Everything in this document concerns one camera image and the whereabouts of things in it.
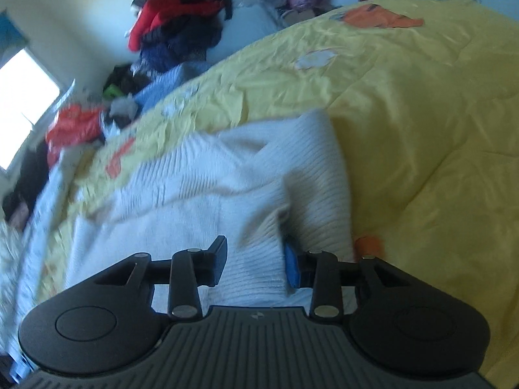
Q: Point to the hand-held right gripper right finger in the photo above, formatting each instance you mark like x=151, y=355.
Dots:
x=291, y=265

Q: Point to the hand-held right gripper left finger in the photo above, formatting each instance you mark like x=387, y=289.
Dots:
x=219, y=257

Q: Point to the white knit sweater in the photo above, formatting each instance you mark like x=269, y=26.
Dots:
x=194, y=194

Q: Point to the light blue knit garment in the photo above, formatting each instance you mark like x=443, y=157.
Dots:
x=162, y=85

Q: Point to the white bed sheet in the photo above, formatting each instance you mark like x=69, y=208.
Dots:
x=36, y=227

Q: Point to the yellow carrot print blanket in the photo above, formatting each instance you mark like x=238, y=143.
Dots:
x=405, y=109

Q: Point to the orange-red plastic bag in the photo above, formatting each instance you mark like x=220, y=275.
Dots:
x=75, y=127

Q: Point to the dark blue garment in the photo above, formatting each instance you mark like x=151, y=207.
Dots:
x=178, y=44

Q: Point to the red garment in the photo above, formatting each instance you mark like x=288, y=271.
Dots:
x=162, y=16

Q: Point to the window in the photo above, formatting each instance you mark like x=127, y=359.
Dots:
x=24, y=97

